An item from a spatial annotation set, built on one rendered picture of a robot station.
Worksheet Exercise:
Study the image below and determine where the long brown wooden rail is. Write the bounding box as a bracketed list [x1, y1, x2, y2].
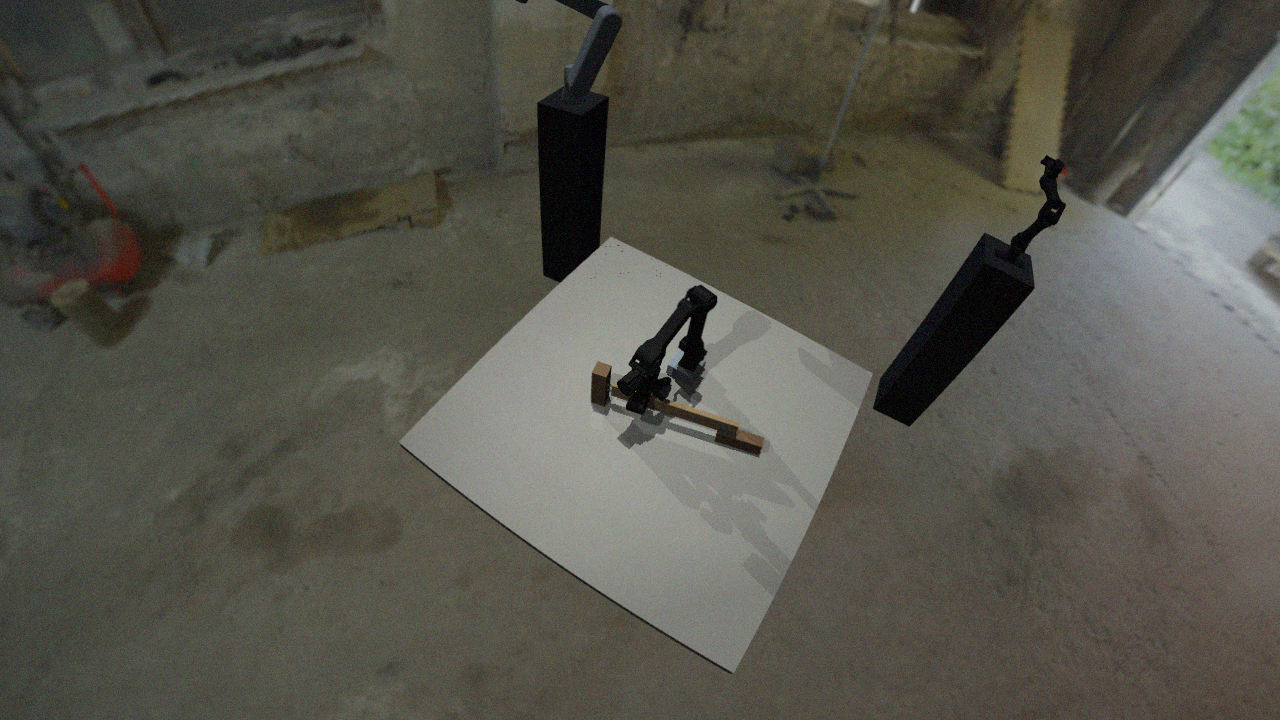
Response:
[611, 382, 739, 436]

